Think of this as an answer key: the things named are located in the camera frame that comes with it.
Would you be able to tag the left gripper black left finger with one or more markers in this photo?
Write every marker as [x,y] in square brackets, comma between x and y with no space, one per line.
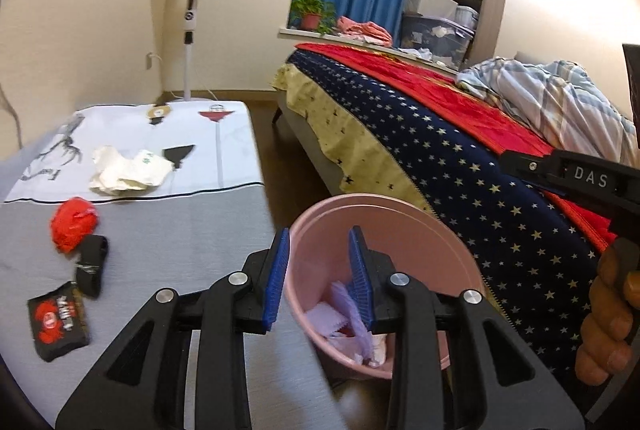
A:
[139,381]

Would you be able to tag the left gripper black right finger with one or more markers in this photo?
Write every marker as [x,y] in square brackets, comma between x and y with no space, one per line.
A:
[458,364]

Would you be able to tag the black red snack packet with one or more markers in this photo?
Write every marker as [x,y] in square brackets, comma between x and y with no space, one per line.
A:
[58,322]

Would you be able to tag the purple knitted cloth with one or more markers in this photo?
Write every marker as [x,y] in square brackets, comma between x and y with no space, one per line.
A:
[345,314]

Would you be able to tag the black fabric band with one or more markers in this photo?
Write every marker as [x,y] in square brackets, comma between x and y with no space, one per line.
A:
[92,252]

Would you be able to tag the trash pile in bin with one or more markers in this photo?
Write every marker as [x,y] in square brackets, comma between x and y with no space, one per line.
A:
[350,329]

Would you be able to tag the pink plastic trash bin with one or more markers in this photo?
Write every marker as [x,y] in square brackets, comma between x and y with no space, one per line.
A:
[419,245]

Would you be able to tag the right hand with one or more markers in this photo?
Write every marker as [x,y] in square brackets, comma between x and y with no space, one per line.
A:
[604,351]

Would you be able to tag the plaid blue white duvet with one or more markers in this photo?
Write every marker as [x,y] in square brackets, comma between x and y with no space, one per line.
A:
[559,101]

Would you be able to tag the navy star bedsheet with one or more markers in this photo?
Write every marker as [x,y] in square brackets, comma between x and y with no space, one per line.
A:
[545,300]

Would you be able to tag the red crumpled wrapper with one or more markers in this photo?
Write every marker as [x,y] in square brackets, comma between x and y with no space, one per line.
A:
[71,223]

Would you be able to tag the red fleece blanket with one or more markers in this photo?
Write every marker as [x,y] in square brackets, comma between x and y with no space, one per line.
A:
[449,143]

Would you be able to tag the crumpled white paper bag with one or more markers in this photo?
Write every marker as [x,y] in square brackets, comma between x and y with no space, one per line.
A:
[116,174]

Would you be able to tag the yellow star bed skirt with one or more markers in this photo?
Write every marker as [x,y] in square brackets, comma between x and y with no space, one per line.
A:
[346,155]

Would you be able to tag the dark plastic storage bin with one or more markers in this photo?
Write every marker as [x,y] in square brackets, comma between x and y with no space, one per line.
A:
[447,41]

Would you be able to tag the white cardboard box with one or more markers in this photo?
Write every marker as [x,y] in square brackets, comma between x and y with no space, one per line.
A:
[431,8]

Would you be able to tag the pink folded cloth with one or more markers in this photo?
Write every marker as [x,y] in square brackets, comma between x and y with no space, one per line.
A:
[368,32]

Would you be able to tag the potted green plant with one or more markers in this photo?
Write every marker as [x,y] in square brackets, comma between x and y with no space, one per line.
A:
[313,15]

